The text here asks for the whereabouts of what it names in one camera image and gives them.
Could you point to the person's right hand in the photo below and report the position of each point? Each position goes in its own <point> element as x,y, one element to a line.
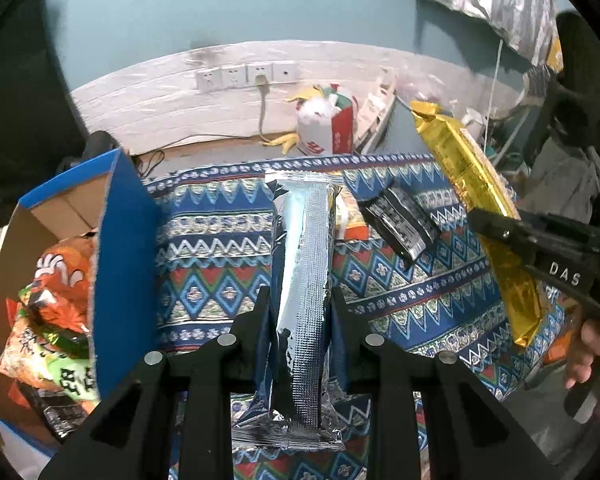
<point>583,350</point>

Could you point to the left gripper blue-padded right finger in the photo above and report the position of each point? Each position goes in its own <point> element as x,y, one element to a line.
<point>352,362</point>

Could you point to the black hanging garment cover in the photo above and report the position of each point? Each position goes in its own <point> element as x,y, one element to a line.
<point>39,128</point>

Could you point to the banana peel on floor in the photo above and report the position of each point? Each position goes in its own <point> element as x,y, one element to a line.
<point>285,142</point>

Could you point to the leaning cardboard package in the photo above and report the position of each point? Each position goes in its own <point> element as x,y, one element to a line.
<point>373,116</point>

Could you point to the white wall socket strip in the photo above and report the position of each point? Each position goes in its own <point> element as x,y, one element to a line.
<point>246,75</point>

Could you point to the silver white snack bag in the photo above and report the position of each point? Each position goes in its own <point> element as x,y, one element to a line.
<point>292,409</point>

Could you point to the blue cardboard box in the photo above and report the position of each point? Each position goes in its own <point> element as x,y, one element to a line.
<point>103,194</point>

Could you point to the orange octopus snack bag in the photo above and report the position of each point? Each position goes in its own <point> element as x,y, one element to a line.
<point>57,296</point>

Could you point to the black snack bag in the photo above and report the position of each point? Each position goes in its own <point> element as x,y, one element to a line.
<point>401,223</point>

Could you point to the red white paper bag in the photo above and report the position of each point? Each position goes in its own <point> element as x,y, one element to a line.
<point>326,117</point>

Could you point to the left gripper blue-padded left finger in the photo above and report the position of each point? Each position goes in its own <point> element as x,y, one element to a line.
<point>249,359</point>

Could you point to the gold wafer bar pack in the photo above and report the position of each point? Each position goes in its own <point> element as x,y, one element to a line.
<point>478,186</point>

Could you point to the blue patterned cloth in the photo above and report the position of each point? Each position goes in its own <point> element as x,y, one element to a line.
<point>214,255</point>

